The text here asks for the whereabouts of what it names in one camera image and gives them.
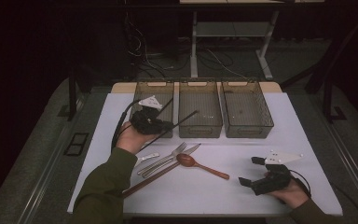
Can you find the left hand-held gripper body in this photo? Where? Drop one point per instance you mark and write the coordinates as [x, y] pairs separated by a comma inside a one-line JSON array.
[[144, 121]]

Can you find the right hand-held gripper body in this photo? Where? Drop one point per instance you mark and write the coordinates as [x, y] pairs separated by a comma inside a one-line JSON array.
[[273, 182]]

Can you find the black chopstick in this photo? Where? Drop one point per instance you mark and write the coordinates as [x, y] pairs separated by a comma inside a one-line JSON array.
[[167, 104], [183, 121]]

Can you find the transparent grey plastic bin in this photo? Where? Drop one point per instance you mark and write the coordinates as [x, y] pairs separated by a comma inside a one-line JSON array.
[[164, 92], [199, 99], [245, 109]]

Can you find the white ceramic soup spoon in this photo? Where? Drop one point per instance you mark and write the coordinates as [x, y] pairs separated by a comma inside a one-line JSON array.
[[151, 155]]

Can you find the steel fork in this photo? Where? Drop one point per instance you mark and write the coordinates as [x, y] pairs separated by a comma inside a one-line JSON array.
[[163, 160]]

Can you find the person's left hand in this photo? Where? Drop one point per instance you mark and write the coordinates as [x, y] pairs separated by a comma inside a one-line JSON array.
[[132, 140]]

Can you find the person's right hand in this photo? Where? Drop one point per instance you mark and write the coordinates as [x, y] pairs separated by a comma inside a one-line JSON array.
[[292, 196]]

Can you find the steel table knife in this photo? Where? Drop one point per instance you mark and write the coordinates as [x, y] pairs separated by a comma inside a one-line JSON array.
[[191, 149]]

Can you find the brown wooden spoon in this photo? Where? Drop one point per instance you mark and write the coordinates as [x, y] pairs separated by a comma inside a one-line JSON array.
[[185, 159]]

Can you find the white metal desk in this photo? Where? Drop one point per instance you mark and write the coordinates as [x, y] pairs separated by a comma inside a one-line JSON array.
[[194, 46]]

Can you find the large black stand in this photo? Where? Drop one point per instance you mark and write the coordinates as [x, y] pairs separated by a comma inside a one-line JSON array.
[[327, 99]]

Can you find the thin black stand post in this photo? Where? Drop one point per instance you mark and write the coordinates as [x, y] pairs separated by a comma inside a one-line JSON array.
[[72, 99]]

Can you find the silver floor rail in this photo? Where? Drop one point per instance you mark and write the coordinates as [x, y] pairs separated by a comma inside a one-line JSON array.
[[354, 168], [42, 183]]

